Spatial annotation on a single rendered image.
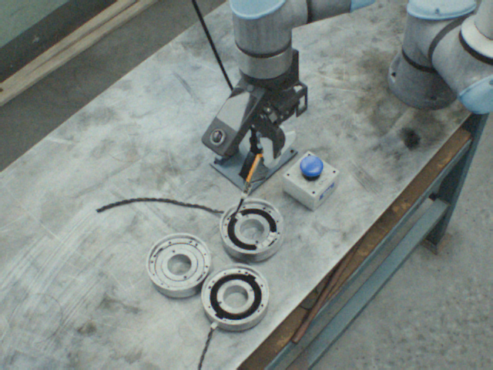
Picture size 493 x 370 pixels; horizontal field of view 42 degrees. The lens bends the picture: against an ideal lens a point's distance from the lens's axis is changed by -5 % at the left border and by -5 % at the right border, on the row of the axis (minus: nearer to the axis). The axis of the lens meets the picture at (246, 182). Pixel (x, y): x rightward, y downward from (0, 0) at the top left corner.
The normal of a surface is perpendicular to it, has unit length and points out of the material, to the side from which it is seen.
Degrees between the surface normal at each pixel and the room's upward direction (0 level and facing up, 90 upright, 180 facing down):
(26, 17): 90
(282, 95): 0
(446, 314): 0
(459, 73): 80
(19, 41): 90
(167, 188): 0
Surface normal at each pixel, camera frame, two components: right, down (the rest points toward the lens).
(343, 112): -0.05, -0.57
